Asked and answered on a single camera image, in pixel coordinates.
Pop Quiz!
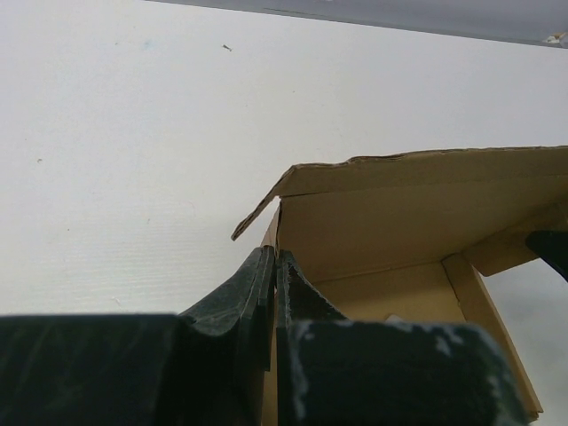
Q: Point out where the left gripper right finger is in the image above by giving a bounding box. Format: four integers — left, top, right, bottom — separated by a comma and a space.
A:
276, 250, 529, 425

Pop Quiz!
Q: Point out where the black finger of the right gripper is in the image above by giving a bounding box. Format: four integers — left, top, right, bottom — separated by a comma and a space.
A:
525, 230, 568, 280

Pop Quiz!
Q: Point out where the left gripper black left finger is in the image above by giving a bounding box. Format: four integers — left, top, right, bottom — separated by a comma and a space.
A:
1, 247, 275, 425

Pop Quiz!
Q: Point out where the brown cardboard box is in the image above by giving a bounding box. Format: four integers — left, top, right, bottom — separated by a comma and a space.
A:
256, 146, 567, 420

